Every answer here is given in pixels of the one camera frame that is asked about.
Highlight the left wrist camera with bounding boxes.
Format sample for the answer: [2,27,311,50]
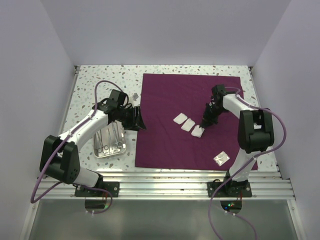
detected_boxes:
[132,92,139,101]

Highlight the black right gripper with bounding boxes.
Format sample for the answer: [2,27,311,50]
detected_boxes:
[200,103,226,129]

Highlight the aluminium rail frame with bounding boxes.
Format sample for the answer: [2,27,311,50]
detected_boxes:
[18,65,305,240]

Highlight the clear plastic sachet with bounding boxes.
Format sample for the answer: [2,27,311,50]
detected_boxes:
[213,151,230,167]

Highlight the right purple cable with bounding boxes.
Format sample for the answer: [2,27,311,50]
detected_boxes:
[207,86,286,240]

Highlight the steel forceps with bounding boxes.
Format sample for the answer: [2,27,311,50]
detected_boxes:
[96,130,104,153]
[112,122,123,149]
[104,127,113,154]

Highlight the purple cable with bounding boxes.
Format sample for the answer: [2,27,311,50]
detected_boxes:
[29,80,113,215]
[207,86,286,240]

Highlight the purple cloth mat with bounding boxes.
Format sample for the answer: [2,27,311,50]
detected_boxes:
[134,73,259,172]

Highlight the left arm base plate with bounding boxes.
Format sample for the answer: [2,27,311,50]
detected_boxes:
[74,181,120,198]

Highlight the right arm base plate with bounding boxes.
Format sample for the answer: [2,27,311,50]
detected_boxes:
[206,180,253,198]

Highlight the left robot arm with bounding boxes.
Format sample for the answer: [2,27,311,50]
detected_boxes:
[39,89,146,197]

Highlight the steel instrument tray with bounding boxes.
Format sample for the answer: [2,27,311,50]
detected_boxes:
[92,121,127,158]

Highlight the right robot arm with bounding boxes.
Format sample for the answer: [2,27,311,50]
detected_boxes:
[200,84,275,197]

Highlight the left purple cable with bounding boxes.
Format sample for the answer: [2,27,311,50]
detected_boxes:
[29,80,113,215]

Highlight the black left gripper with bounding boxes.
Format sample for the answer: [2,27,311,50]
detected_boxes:
[117,105,146,131]

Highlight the white gauze pad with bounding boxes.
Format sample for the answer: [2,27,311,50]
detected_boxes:
[173,113,188,125]
[191,125,205,138]
[181,118,196,132]

